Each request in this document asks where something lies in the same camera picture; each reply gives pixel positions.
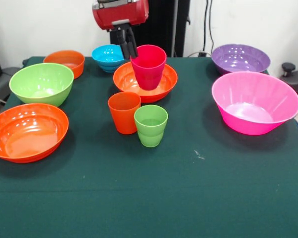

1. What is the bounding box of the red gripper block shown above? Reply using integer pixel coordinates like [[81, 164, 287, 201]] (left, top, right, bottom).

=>
[[92, 0, 149, 60]]

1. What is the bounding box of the crimson red cup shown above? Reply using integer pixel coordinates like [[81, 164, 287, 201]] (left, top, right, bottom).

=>
[[130, 44, 167, 91]]

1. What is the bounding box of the wide orange bowl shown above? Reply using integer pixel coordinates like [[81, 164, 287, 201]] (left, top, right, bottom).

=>
[[0, 103, 69, 164], [113, 61, 178, 104]]

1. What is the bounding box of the orange cup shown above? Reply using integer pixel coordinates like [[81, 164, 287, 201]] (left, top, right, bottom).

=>
[[107, 91, 142, 135]]

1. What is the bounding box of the green cup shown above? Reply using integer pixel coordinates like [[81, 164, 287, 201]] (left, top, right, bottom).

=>
[[134, 104, 169, 148]]

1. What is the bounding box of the purple bowl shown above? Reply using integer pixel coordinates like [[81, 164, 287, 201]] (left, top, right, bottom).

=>
[[211, 44, 271, 75]]

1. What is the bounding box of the small blue bowl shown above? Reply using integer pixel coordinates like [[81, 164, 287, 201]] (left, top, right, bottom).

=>
[[91, 44, 127, 73]]

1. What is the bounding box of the small deep orange bowl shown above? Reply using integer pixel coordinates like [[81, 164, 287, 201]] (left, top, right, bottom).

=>
[[43, 50, 86, 80]]

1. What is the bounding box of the green bowl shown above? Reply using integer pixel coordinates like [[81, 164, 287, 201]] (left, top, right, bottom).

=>
[[9, 63, 75, 108]]

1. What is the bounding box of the large pink bowl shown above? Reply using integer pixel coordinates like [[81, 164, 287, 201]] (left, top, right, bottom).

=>
[[211, 71, 298, 136]]

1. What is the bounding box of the dark green tablecloth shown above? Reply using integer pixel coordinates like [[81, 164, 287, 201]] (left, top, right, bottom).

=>
[[0, 56, 298, 238]]

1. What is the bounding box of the black round knob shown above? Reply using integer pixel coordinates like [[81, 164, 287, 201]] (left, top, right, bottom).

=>
[[282, 62, 296, 77]]

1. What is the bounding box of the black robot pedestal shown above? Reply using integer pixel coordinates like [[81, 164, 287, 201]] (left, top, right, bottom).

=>
[[109, 0, 191, 58]]

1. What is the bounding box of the black hanging cable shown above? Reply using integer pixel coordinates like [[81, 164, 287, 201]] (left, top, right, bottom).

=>
[[202, 0, 216, 54]]

